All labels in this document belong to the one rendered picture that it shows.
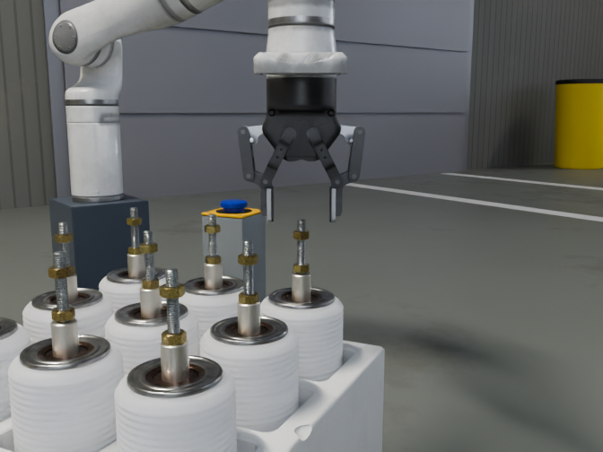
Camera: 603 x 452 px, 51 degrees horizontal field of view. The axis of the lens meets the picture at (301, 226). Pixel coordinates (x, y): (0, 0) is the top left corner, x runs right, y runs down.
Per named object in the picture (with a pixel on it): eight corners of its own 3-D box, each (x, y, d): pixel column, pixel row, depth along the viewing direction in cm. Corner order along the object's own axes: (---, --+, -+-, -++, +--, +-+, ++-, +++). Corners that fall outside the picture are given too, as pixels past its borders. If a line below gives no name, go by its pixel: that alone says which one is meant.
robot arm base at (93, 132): (65, 198, 118) (58, 106, 114) (113, 195, 123) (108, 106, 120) (81, 204, 110) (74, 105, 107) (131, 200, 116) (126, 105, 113)
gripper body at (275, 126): (339, 73, 71) (338, 158, 72) (264, 74, 71) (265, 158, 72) (343, 70, 63) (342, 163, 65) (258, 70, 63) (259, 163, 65)
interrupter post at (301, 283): (316, 300, 72) (316, 273, 71) (302, 306, 70) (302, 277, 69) (299, 297, 73) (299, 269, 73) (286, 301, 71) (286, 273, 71)
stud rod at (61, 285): (56, 336, 55) (49, 252, 54) (65, 333, 56) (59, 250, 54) (64, 338, 54) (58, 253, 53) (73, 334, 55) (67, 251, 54)
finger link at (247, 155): (249, 124, 69) (262, 176, 70) (233, 128, 69) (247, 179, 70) (247, 125, 67) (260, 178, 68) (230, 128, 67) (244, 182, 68)
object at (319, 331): (357, 441, 75) (360, 297, 72) (308, 477, 68) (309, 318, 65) (295, 418, 81) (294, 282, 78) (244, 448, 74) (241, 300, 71)
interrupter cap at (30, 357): (123, 360, 55) (123, 352, 55) (31, 381, 50) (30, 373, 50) (95, 335, 61) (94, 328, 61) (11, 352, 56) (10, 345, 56)
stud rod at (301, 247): (299, 286, 70) (299, 220, 69) (295, 284, 71) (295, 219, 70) (307, 285, 71) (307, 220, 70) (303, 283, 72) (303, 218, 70)
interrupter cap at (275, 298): (347, 299, 72) (347, 293, 72) (307, 316, 66) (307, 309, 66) (296, 288, 77) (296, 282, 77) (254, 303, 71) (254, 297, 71)
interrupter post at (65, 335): (83, 357, 55) (82, 321, 55) (56, 363, 54) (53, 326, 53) (75, 349, 57) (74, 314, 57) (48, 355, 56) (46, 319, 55)
